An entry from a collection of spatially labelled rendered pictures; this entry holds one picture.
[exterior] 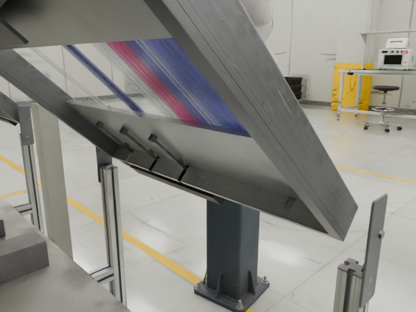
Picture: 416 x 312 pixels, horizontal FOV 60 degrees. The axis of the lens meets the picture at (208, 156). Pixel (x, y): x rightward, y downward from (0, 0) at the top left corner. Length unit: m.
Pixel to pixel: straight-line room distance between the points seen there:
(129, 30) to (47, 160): 0.89
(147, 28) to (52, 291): 0.39
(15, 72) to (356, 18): 6.72
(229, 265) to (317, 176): 1.05
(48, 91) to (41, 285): 0.50
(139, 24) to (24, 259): 0.41
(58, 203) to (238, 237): 0.65
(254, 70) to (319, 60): 7.82
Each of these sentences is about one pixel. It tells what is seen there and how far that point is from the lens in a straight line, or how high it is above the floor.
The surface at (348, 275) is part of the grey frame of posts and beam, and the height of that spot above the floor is 0.63.
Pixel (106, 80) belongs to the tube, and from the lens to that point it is 0.67.
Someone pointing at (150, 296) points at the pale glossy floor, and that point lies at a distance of 1.61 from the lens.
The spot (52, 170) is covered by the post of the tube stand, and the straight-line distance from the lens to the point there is 1.28.
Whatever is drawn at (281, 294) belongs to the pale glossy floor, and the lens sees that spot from 1.63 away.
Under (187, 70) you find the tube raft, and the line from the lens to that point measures 0.44.
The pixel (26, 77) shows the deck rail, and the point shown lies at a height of 0.90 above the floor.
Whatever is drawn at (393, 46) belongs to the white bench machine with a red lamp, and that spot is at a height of 1.14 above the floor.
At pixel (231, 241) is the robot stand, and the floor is 0.27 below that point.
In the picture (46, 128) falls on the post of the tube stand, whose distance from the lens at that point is 1.25.
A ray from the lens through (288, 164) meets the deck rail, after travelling 0.41.
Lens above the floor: 0.94
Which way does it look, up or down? 15 degrees down
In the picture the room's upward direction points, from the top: straight up
